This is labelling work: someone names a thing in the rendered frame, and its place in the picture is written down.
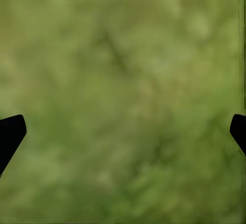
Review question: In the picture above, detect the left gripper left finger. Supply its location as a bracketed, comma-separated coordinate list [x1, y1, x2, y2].
[0, 114, 27, 176]

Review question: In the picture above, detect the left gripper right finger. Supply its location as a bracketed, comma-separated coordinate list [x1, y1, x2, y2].
[230, 114, 246, 155]

